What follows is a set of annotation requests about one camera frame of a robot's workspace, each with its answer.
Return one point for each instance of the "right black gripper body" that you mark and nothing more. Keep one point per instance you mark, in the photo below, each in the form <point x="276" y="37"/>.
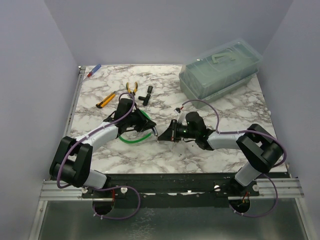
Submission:
<point x="183" y="131"/>

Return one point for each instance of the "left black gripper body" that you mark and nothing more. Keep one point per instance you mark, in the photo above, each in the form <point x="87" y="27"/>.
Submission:
<point x="133" y="120"/>

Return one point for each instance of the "green cable lock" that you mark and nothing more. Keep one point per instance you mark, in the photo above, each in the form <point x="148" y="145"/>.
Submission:
<point x="135" y="140"/>

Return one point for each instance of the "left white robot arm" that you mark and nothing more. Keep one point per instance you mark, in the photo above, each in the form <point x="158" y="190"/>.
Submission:
<point x="71" y="165"/>

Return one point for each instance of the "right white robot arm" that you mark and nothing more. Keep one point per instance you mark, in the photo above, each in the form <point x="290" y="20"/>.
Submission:
<point x="261" y="150"/>

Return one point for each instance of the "black T-shaped tool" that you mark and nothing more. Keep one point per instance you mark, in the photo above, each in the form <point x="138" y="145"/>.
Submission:
<point x="146" y="98"/>

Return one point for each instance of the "yellow utility knife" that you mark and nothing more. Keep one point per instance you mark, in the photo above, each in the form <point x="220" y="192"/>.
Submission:
<point x="106" y="100"/>

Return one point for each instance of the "blue red screwdriver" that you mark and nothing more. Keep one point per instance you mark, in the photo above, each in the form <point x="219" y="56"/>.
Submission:
<point x="95" y="69"/>

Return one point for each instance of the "translucent green plastic toolbox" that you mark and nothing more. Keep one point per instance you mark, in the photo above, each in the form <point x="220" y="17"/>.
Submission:
<point x="219" y="72"/>

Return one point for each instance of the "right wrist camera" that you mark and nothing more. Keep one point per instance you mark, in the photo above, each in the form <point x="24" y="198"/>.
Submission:
<point x="181" y="114"/>

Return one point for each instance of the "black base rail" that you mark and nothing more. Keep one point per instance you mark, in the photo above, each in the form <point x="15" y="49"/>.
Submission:
<point x="177" y="190"/>

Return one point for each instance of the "aluminium frame rail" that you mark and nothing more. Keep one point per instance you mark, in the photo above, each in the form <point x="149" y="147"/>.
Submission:
<point x="49" y="190"/>

